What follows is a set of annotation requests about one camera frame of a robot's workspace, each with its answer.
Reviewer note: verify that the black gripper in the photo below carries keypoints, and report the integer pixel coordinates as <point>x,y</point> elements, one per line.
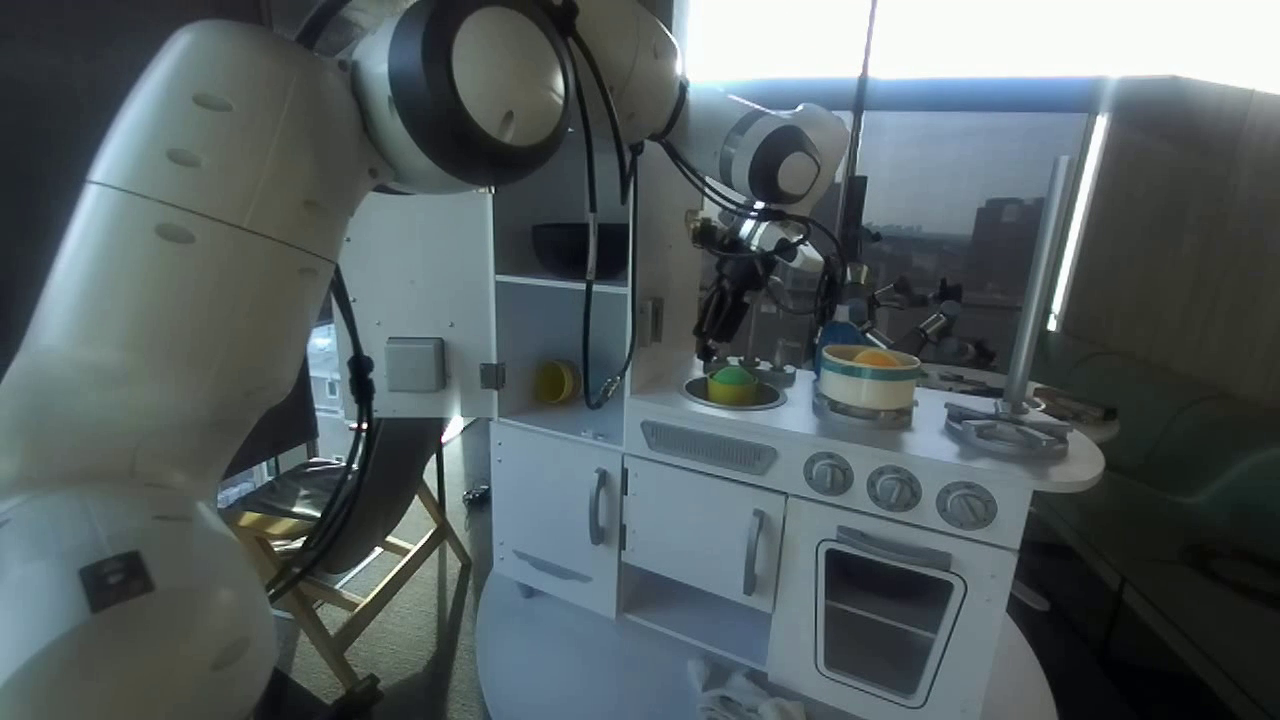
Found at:
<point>742,282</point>

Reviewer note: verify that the green plushie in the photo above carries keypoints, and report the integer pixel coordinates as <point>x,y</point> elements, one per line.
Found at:
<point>729,380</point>

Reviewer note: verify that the orange plushie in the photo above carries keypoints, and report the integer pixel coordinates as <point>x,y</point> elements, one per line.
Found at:
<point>880,359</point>

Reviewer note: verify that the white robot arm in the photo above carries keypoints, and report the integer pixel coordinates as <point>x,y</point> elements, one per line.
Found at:
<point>200,304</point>

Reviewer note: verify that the white bowl with green stripe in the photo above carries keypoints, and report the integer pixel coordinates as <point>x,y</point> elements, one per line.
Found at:
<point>868,385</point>

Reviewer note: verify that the black bowl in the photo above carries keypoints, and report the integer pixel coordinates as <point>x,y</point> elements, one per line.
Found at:
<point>580,249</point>

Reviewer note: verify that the white toy kitchen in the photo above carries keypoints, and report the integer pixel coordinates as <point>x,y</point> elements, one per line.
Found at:
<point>722,440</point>

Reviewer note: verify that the blue toy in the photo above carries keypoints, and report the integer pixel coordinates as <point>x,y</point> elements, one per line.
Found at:
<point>843,332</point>

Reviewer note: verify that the yellow toy on shelf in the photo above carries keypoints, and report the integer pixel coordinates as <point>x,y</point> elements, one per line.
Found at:
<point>559,380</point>

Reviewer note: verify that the grey stove knob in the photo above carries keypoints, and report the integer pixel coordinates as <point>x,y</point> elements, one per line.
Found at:
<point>831,473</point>
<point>892,490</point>
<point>965,505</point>

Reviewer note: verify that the white oven door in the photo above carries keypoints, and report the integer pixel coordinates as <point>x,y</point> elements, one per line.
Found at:
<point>801,600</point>

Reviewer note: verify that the black thin pole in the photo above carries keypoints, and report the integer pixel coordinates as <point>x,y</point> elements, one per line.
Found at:
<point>863,80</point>

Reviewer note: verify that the grey box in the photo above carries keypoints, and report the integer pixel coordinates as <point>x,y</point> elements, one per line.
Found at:
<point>417,363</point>

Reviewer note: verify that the silver metal pole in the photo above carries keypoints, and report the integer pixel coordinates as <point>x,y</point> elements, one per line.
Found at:
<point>1039,282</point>

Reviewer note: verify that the wooden folding chair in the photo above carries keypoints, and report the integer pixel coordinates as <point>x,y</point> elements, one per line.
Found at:
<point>402,535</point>

